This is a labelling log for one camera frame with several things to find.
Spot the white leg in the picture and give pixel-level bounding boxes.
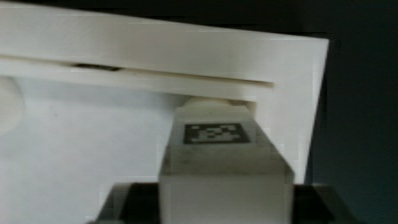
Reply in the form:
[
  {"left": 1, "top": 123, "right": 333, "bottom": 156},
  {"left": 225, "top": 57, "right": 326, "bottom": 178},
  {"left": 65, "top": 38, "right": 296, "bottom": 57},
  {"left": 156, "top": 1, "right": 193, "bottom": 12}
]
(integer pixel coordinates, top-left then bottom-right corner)
[{"left": 159, "top": 98, "right": 292, "bottom": 224}]

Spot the white U-shaped fence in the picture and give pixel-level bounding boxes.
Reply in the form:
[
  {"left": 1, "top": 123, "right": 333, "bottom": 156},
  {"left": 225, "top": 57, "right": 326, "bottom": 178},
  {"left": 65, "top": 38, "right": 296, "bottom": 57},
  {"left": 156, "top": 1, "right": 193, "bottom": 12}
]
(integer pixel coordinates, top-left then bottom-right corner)
[{"left": 0, "top": 0, "right": 328, "bottom": 182}]

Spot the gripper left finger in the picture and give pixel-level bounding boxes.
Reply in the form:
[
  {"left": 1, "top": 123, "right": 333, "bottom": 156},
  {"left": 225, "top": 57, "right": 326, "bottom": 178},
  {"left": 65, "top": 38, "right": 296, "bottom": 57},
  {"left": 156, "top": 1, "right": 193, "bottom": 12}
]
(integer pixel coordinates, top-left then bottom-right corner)
[{"left": 86, "top": 183, "right": 161, "bottom": 224}]

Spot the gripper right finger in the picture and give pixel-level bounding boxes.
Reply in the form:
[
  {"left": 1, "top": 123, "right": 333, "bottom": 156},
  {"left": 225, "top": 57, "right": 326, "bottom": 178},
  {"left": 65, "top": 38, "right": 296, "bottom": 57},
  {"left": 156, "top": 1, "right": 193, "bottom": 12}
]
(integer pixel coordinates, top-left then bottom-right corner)
[{"left": 291, "top": 184, "right": 358, "bottom": 224}]

